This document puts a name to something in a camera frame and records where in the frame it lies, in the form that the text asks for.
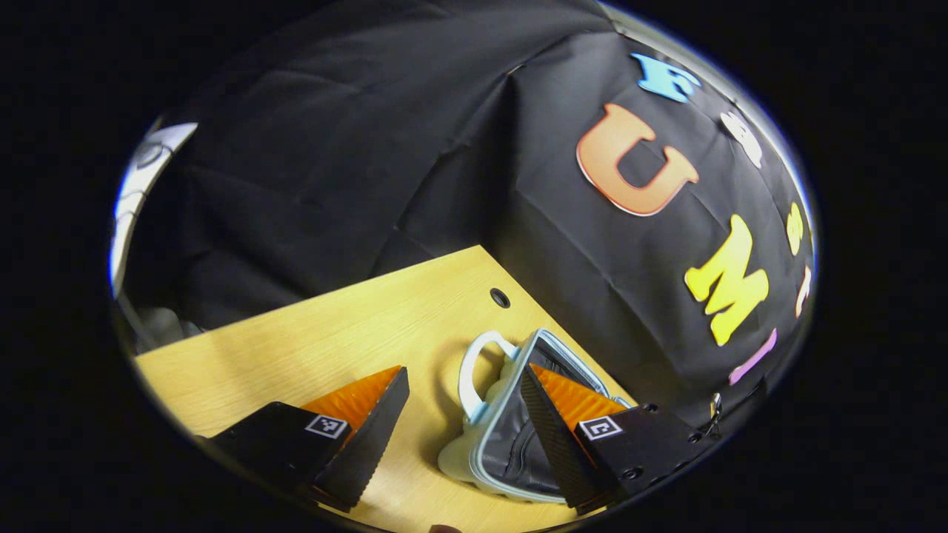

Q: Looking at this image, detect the white patterned sheet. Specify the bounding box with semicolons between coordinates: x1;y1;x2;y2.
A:
109;121;199;297

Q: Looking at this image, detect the black backdrop cloth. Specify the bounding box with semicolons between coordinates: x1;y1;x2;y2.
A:
118;0;815;432

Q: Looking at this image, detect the light blue suitcase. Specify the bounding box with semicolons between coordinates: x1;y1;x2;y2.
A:
437;329;635;505

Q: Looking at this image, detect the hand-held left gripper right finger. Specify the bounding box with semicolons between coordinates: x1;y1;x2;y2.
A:
518;363;715;517

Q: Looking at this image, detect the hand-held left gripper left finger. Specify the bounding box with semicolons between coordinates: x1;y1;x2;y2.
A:
200;365;410;513

